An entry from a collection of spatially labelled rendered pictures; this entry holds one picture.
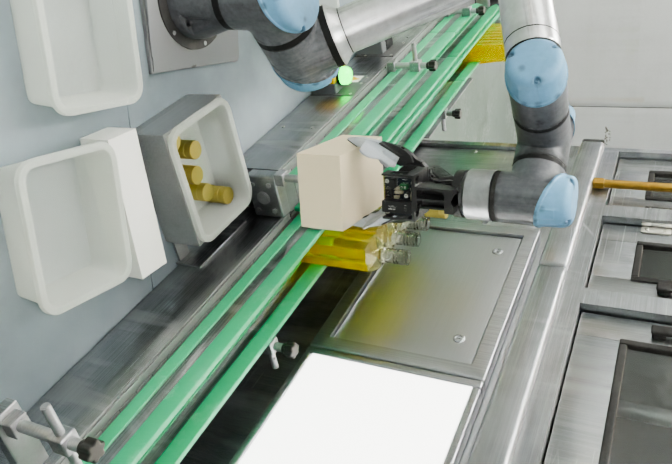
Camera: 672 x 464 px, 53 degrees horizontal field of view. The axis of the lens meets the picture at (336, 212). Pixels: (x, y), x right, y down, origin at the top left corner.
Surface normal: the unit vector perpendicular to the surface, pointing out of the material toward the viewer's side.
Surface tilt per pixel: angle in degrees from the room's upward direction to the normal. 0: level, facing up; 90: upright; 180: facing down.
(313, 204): 90
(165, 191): 90
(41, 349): 0
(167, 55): 3
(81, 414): 90
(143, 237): 0
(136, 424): 90
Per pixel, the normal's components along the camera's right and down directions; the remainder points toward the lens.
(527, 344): -0.17, -0.85
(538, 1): 0.10, -0.47
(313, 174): -0.46, 0.28
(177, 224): -0.43, 0.52
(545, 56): -0.33, -0.47
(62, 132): 0.89, 0.09
